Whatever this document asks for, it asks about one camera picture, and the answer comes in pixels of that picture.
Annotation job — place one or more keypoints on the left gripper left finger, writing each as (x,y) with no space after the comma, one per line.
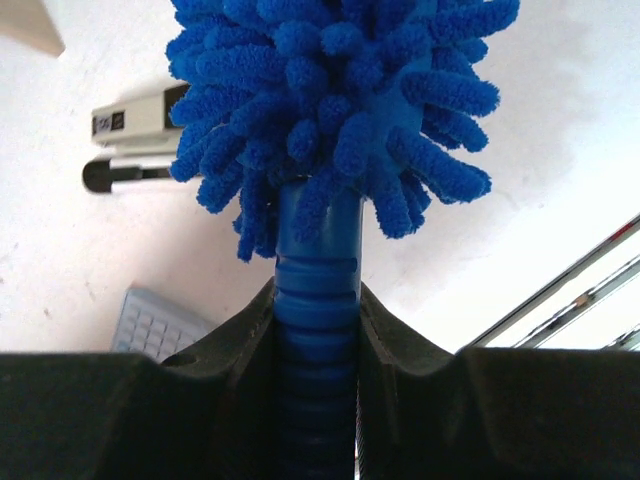
(205,412)

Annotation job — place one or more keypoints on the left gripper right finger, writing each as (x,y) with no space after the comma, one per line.
(491,413)

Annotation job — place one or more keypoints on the blue microfiber duster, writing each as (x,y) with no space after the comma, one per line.
(302,111)

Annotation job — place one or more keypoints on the light wooden bookshelf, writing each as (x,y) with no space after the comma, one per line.
(28,22)

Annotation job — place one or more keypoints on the yellow calculator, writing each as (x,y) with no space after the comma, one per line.
(151,325)

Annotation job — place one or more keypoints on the black white utility knife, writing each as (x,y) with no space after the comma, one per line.
(119,174)

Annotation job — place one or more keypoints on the beige black stapler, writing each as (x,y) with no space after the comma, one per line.
(139,124)

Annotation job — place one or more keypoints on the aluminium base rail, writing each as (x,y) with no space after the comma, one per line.
(592,304)

